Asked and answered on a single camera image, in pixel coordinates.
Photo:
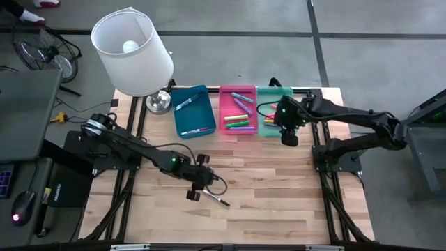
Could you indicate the magenta dry erase marker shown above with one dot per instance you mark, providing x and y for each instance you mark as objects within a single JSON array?
[{"x": 196, "y": 131}]

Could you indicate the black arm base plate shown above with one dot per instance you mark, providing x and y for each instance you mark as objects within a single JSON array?
[
  {"x": 104, "y": 164},
  {"x": 348, "y": 164}
]

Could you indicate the yellow power plug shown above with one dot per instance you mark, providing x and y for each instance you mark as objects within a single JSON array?
[{"x": 59, "y": 117}]

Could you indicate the black metal stand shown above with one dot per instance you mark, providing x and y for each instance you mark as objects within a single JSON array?
[{"x": 421, "y": 150}]

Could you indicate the silver bracket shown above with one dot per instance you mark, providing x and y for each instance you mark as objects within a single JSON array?
[
  {"x": 130, "y": 247},
  {"x": 324, "y": 248}
]

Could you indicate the black dry erase marker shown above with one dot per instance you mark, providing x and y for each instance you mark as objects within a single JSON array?
[{"x": 216, "y": 198}]

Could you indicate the purple slim highlighter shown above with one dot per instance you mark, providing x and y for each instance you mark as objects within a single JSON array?
[{"x": 268, "y": 125}]

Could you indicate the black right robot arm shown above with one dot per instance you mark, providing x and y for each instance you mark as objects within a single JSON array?
[{"x": 359, "y": 118}]

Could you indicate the blue plastic bin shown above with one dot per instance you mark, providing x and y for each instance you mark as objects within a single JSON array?
[{"x": 193, "y": 118}]

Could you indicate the small black square tag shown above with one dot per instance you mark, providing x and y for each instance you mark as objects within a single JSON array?
[{"x": 114, "y": 102}]

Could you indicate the black clamp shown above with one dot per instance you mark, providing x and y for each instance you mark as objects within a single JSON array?
[{"x": 275, "y": 82}]

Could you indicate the purple chunky highlighter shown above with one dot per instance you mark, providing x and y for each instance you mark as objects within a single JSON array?
[
  {"x": 243, "y": 106},
  {"x": 242, "y": 128}
]

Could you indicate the green dry erase marker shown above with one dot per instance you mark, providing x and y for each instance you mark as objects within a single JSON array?
[{"x": 191, "y": 99}]

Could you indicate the dark grey desk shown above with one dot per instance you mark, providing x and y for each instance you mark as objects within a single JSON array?
[{"x": 38, "y": 174}]

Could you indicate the pink slim highlighter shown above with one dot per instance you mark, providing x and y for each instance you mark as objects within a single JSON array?
[{"x": 270, "y": 115}]

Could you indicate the grey flat panel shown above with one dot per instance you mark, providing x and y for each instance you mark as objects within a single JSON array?
[{"x": 29, "y": 115}]

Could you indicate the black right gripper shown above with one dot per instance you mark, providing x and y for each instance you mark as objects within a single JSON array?
[{"x": 291, "y": 115}]

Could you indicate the yellow slim highlighter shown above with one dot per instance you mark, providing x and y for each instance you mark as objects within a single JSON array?
[{"x": 268, "y": 121}]

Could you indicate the teal chunky highlighter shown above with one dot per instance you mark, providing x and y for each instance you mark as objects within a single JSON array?
[{"x": 242, "y": 97}]

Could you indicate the black computer mouse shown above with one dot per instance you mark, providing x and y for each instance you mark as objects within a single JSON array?
[{"x": 22, "y": 208}]

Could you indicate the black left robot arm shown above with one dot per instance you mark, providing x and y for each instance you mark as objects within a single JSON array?
[{"x": 139, "y": 150}]

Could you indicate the black flat box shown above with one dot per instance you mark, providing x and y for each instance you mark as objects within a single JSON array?
[{"x": 75, "y": 141}]

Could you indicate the person's foot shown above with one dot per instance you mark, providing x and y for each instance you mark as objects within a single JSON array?
[
  {"x": 47, "y": 3},
  {"x": 31, "y": 15}
]

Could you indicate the pink plastic bin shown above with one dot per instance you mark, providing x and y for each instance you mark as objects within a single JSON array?
[{"x": 238, "y": 111}]

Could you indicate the black keyboard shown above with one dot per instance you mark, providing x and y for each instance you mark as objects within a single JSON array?
[{"x": 6, "y": 181}]

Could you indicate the white shade table lamp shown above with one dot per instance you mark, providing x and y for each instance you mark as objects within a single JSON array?
[{"x": 132, "y": 52}]

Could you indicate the aqua plastic bin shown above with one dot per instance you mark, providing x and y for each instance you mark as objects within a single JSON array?
[{"x": 268, "y": 94}]

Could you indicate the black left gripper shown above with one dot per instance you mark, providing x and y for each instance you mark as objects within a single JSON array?
[{"x": 198, "y": 174}]

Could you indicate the orange slim highlighter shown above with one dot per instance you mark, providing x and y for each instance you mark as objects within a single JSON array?
[{"x": 274, "y": 106}]

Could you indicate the black equipment case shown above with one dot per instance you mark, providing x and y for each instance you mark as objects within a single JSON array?
[{"x": 68, "y": 188}]

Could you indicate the black floor fan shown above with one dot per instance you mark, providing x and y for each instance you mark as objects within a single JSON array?
[{"x": 45, "y": 52}]

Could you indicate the light green chunky highlighter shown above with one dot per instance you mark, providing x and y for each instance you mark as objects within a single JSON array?
[{"x": 236, "y": 117}]

